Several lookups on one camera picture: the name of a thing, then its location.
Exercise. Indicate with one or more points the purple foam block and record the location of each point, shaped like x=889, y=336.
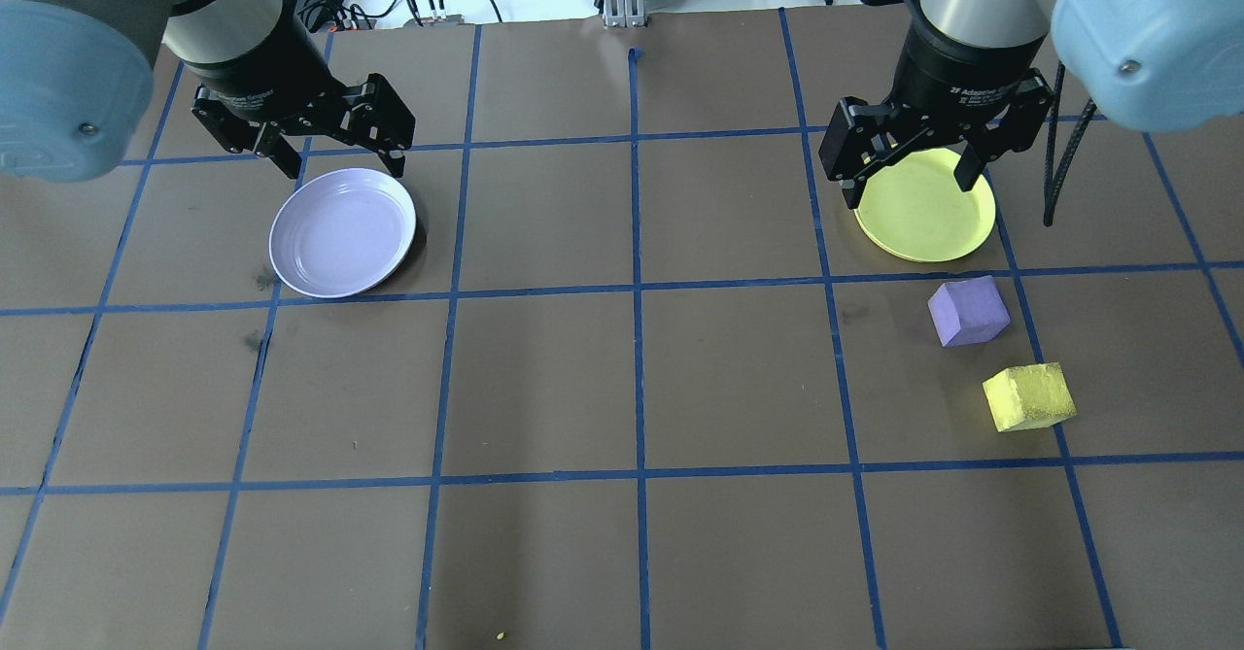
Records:
x=967, y=312

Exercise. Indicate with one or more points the yellow foam block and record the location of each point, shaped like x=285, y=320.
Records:
x=1028, y=397

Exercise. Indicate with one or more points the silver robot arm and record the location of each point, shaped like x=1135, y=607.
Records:
x=1147, y=38
x=68, y=86

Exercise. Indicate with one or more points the yellow plate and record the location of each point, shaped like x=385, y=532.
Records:
x=923, y=218

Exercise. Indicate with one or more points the small grey connector box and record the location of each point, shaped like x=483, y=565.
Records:
x=437, y=20

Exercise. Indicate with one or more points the purple plate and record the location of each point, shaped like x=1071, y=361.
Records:
x=340, y=237

